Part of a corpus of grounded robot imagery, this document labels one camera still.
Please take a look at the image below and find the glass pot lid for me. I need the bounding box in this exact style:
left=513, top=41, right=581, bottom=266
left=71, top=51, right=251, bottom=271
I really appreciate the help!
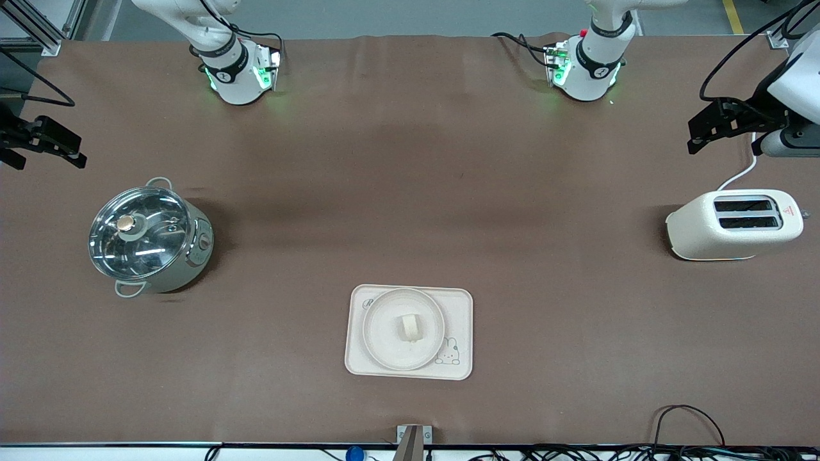
left=88, top=186, right=193, bottom=278

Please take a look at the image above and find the cream two-slot toaster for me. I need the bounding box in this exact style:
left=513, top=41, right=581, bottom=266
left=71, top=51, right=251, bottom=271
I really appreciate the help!
left=665, top=189, right=805, bottom=262

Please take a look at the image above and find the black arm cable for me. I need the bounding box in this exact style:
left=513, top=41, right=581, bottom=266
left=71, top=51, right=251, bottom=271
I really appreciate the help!
left=0, top=47, right=76, bottom=108
left=698, top=0, right=820, bottom=103

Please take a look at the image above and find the aluminium frame profile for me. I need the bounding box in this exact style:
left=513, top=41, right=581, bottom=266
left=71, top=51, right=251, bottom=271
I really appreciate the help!
left=0, top=0, right=88, bottom=57

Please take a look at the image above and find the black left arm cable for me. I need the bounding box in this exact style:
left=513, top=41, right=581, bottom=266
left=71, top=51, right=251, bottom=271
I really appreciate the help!
left=698, top=0, right=820, bottom=103

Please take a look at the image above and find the black left base cable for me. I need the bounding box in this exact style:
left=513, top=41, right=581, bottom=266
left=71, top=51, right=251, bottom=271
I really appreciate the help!
left=491, top=31, right=553, bottom=69

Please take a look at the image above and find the brown table mat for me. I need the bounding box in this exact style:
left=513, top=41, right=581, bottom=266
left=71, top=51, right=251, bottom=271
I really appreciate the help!
left=0, top=33, right=820, bottom=446

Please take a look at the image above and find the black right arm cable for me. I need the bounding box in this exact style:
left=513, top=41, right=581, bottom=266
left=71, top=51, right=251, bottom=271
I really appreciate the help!
left=0, top=47, right=76, bottom=108

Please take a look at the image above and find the white toaster power cable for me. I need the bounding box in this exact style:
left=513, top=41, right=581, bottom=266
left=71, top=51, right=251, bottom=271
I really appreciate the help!
left=716, top=131, right=759, bottom=192

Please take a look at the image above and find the round cream plate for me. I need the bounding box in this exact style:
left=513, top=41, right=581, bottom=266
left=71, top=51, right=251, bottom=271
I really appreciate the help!
left=363, top=288, right=445, bottom=372

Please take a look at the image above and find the cream rabbit print tray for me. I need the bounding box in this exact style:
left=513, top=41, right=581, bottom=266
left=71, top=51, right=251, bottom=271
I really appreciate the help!
left=345, top=284, right=473, bottom=381

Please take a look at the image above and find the pale green electric pot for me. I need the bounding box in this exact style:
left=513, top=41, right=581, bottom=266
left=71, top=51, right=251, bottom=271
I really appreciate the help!
left=90, top=177, right=215, bottom=299

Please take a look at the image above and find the grey metal camera bracket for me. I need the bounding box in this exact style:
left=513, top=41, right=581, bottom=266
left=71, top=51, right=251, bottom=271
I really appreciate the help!
left=396, top=425, right=433, bottom=461

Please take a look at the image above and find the black looped cable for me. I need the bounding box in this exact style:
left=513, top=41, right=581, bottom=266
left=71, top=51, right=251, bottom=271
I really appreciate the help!
left=650, top=404, right=728, bottom=450

